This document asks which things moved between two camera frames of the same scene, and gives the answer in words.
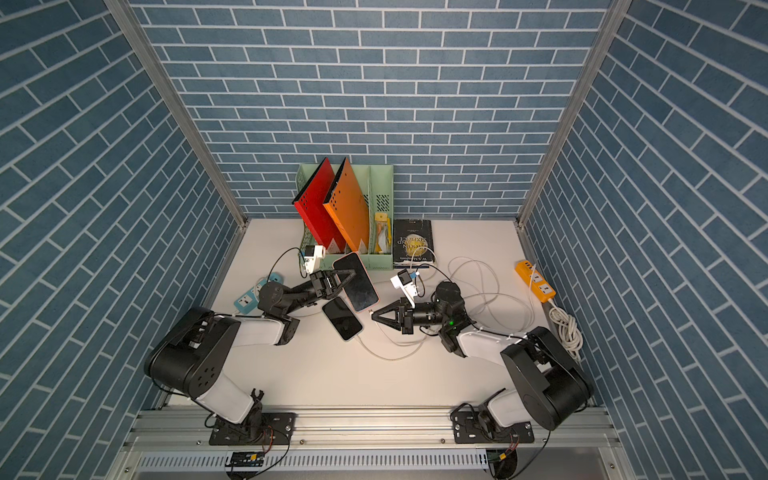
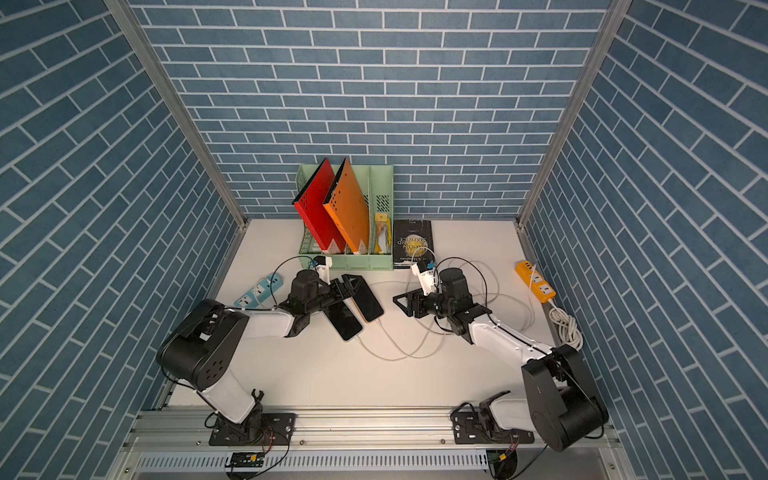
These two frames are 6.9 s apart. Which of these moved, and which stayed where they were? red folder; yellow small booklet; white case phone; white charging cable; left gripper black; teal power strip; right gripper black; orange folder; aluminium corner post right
Moved: right gripper black; white charging cable; left gripper black
Stayed: white case phone; teal power strip; aluminium corner post right; red folder; yellow small booklet; orange folder
